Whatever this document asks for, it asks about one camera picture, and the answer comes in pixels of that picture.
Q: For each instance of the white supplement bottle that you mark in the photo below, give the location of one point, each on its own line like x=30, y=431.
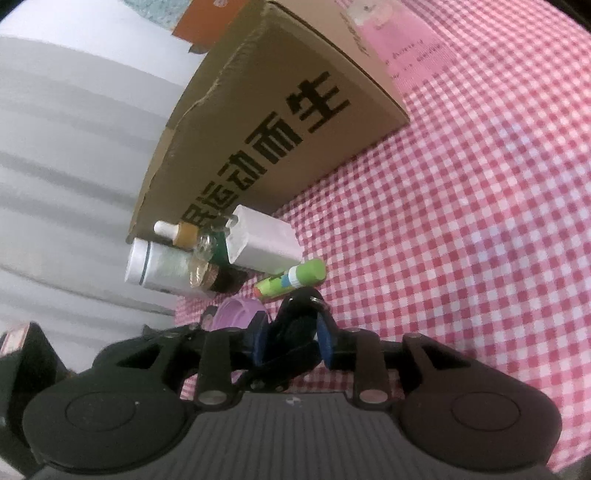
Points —
x=157, y=267

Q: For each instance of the brown cardboard box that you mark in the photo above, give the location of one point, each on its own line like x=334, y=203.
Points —
x=277, y=115

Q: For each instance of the green glue stick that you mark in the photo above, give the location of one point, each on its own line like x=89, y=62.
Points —
x=295, y=277

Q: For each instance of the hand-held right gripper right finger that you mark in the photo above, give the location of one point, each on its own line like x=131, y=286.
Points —
x=325, y=344

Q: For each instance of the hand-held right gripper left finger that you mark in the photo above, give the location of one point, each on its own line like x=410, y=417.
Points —
x=259, y=344

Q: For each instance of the white curtain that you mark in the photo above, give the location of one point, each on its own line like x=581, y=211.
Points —
x=69, y=161

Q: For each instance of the pink checked tablecloth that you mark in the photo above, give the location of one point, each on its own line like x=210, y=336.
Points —
x=461, y=230

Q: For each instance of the black key fob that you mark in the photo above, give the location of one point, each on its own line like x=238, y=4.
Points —
x=295, y=332

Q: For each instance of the green glass dropper bottle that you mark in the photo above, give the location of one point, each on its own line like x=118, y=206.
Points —
x=187, y=234

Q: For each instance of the white wall charger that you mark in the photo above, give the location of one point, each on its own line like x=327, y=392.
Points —
x=263, y=244

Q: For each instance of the orange appliance box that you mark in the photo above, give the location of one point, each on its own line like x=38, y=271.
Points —
x=207, y=23

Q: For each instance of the teal floral wall cloth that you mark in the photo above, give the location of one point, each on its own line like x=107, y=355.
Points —
x=157, y=7

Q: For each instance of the pink printed packet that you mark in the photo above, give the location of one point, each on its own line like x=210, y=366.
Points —
x=406, y=41

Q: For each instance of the purple plastic lid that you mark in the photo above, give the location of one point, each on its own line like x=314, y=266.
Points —
x=235, y=314

